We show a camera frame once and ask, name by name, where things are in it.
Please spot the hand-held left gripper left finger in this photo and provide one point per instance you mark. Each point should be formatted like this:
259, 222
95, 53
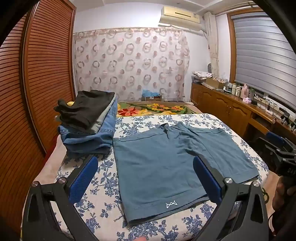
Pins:
83, 178

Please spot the grey pants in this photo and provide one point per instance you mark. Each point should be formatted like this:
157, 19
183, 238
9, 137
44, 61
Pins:
103, 120

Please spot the blue floral bed sheet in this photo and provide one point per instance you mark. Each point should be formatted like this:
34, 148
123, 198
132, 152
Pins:
138, 125

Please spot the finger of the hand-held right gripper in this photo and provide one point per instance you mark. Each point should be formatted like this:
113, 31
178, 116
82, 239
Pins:
266, 148
274, 136

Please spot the stack of folded clothes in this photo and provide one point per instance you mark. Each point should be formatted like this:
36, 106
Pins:
92, 143

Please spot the pink bottle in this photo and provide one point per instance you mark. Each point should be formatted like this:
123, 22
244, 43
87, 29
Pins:
244, 90

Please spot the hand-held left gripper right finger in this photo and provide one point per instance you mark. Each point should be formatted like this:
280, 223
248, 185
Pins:
205, 178

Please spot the person's right hand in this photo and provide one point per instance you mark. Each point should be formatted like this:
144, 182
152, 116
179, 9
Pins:
281, 192

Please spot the circle patterned sheer curtain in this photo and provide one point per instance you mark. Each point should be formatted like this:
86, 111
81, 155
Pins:
129, 64

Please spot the black shorts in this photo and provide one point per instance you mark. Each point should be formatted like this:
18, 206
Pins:
85, 109

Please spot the row of toiletry bottles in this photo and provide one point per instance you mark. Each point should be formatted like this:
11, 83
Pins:
233, 89

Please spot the white power strip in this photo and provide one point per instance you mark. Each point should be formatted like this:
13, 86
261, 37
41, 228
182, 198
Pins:
266, 105

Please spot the beige air conditioner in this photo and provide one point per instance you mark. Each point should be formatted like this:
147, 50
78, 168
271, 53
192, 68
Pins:
180, 16

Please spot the grey window blind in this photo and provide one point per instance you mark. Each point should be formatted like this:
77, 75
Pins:
261, 51

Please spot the beige tied curtain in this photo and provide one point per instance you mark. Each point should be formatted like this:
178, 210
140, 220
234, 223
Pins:
212, 46

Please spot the yellow plush toy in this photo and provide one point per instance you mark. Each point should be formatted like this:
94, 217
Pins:
70, 103

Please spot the wooden sideboard cabinet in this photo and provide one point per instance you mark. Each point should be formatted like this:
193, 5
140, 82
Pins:
222, 104

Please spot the black flat device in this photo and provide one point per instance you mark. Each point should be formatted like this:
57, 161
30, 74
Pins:
173, 101

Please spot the small grey fan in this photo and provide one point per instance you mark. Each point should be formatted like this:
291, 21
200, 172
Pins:
209, 68

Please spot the wooden louvered wardrobe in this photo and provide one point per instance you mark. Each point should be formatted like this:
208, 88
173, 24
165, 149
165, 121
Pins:
46, 58

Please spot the cardboard box with blue bag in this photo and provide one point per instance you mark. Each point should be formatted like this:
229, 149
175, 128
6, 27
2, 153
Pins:
151, 95

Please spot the small pink box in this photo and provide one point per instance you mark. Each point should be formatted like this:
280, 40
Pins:
247, 100

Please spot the folded floral cloth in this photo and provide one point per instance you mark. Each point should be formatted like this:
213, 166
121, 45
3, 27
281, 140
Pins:
201, 76

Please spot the open cardboard box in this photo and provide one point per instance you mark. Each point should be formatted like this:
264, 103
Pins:
216, 83

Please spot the teal shorts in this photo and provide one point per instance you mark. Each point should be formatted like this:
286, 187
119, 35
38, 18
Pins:
157, 166

